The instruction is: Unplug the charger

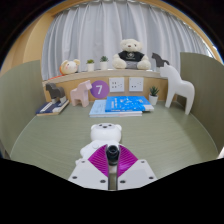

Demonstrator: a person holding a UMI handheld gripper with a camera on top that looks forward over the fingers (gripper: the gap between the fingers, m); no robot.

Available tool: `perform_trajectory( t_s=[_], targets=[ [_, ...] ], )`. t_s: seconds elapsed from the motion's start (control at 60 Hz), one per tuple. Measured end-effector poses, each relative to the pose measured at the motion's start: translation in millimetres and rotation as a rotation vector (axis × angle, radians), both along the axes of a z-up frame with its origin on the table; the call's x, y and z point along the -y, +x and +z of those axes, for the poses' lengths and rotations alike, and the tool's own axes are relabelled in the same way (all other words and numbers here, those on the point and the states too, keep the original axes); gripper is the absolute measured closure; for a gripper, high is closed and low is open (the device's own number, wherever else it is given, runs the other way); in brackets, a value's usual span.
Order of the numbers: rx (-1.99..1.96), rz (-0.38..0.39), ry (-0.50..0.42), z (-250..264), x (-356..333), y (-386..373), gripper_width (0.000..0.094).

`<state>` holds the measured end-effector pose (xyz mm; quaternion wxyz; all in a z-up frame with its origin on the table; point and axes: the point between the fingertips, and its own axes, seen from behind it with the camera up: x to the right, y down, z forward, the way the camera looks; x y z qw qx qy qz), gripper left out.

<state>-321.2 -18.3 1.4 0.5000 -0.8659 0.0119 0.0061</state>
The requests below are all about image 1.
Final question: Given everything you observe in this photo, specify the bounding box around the white wall socket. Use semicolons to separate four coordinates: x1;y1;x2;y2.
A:
128;76;145;93
108;76;125;93

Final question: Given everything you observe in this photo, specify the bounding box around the green partition panel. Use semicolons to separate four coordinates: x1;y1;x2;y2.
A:
179;51;224;154
0;59;47;154

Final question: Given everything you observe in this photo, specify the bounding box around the white bear-shaped power strip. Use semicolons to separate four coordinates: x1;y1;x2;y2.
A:
75;122;123;166

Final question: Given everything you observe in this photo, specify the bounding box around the wooden shelf ledge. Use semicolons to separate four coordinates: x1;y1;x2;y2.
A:
42;68;169;103

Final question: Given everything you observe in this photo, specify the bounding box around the small cream plush bear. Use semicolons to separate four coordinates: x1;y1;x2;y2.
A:
59;58;81;76

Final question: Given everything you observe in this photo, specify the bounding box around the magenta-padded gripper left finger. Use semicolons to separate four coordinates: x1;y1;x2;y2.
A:
68;144;110;191

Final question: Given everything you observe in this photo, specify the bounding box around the small potted plant white pot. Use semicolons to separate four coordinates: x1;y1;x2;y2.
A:
99;55;110;71
86;58;96;73

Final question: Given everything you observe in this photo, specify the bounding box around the dark brown horse figurine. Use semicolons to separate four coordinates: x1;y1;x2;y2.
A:
151;52;170;69

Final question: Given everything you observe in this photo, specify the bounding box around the purple round number sign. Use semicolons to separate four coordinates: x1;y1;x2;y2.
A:
89;79;110;100

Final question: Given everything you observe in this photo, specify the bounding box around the spiky potted plant white pot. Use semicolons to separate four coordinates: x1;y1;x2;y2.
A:
148;85;160;107

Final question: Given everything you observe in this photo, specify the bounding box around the white grey curtain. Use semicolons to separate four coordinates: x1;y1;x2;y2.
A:
40;1;214;81

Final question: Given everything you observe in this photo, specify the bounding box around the navy blue book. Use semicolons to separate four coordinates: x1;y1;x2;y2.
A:
35;99;71;117

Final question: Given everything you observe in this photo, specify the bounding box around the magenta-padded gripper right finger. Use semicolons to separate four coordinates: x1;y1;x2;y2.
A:
117;144;158;191

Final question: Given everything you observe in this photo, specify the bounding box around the black charger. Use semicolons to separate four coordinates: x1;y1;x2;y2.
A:
105;143;121;167

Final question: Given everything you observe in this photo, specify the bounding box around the bright blue book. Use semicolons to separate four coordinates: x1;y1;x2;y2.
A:
104;95;155;113

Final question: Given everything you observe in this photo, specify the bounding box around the dark grey horse figurine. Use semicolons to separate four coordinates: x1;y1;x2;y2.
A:
45;82;67;104

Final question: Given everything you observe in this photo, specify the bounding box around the cream teddy bear black shirt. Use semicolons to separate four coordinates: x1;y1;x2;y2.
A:
111;38;152;71

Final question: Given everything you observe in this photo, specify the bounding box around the large white horse figurine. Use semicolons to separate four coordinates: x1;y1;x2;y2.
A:
159;62;196;116

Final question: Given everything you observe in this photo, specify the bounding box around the pink horse figurine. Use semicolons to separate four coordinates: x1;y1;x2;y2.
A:
69;79;93;108

